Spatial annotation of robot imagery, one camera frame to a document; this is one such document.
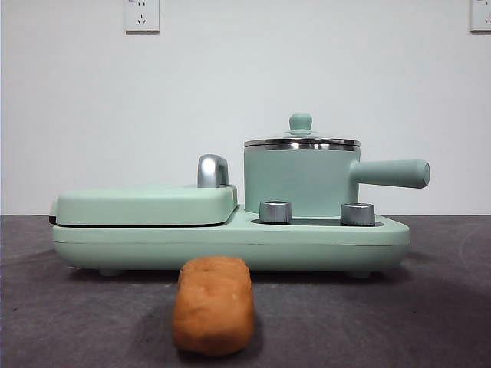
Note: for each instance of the mint green griddle cover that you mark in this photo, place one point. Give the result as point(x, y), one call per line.
point(142, 203)

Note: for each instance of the glass lid with green knob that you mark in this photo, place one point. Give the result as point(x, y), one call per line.
point(301, 122)

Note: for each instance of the mint green breakfast machine base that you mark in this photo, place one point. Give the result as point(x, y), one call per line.
point(230, 245)

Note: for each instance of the white wall socket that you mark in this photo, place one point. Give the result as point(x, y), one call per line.
point(481, 15)
point(141, 15)

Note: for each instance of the silver control knob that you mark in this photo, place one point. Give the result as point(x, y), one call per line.
point(357, 214)
point(275, 212)

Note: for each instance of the brown potato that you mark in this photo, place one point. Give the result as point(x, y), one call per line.
point(213, 306)

